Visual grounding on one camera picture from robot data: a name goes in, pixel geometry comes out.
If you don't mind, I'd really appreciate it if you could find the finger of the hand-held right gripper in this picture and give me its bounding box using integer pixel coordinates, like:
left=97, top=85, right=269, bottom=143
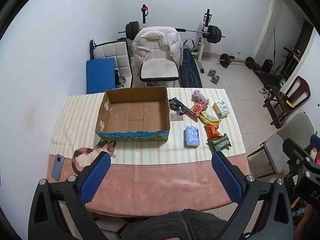
left=310, top=134, right=320, bottom=153

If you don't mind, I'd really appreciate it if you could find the green snack packet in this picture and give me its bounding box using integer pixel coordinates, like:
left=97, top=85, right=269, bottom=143
left=206, top=133, right=232, bottom=155

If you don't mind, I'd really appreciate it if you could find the black weight bench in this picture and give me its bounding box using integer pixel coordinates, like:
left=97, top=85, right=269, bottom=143
left=180, top=49, right=203, bottom=88

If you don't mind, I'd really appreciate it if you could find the short barbell with black plates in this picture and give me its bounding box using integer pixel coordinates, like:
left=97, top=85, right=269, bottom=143
left=217, top=53, right=256, bottom=70

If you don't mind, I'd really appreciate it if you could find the white padded jacket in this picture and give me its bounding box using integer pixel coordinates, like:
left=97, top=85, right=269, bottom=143
left=132, top=26, right=184, bottom=70

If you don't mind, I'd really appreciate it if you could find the dark wooden chair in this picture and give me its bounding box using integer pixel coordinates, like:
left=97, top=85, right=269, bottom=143
left=264, top=76, right=311, bottom=129

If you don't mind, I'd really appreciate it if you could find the dark fleece clothing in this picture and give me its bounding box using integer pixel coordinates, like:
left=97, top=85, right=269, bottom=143
left=120, top=209, right=228, bottom=240

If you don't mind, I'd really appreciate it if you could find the white tufted chair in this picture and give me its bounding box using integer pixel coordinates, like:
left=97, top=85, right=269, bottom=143
left=94, top=40, right=133, bottom=88

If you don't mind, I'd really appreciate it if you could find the person's right forearm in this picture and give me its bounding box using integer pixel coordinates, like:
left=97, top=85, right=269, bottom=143
left=296, top=204, right=320, bottom=240

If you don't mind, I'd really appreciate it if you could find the orange snack packet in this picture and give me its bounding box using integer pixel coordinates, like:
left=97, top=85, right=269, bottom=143
left=204, top=124, right=223, bottom=141

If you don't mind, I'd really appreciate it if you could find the purple plush toy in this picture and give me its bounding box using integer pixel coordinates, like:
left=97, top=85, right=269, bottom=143
left=191, top=89, right=210, bottom=104

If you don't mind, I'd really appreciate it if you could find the blue folded mat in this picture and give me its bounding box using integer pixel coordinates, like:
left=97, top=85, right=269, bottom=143
left=86, top=57, right=116, bottom=95

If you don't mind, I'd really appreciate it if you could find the yellow blue carton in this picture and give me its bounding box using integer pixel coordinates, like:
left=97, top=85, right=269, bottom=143
left=212, top=100, right=230, bottom=119

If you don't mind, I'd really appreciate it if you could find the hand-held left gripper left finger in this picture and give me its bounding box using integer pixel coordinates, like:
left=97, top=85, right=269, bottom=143
left=28, top=152, right=112, bottom=240

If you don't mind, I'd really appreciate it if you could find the light blue tissue pack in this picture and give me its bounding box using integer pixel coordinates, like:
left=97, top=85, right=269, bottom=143
left=184, top=126, right=201, bottom=148

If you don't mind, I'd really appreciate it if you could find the blue smartphone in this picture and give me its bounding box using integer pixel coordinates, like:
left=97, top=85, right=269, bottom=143
left=51, top=154, right=66, bottom=181

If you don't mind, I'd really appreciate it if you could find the black speaker box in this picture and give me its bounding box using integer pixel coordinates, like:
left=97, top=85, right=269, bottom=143
left=261, top=59, right=273, bottom=72

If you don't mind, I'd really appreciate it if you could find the white upholstered chair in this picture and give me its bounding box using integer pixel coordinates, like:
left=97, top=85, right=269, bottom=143
left=132, top=26, right=181, bottom=88

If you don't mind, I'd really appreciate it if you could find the grey padded chair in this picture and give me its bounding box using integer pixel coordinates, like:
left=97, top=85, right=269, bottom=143
left=247, top=112, right=315, bottom=179

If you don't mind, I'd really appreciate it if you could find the cardboard box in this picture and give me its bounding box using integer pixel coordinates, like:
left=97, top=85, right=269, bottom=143
left=95, top=86, right=172, bottom=142

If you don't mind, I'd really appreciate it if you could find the black snack packet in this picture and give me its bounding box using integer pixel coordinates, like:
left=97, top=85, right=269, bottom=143
left=169, top=97, right=188, bottom=116

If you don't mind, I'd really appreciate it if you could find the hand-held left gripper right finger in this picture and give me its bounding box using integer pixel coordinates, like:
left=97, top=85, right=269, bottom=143
left=211, top=151, right=293, bottom=240

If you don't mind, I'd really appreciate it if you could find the red snack packet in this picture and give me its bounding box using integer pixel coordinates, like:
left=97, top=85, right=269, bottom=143
left=186, top=101, right=208, bottom=118

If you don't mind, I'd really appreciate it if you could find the long barbell with black plates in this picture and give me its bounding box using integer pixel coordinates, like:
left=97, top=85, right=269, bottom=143
left=118, top=21, right=225, bottom=44

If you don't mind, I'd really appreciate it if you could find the yellow and silver snack packet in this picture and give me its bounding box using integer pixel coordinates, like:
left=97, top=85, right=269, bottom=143
left=199, top=111, right=222, bottom=125

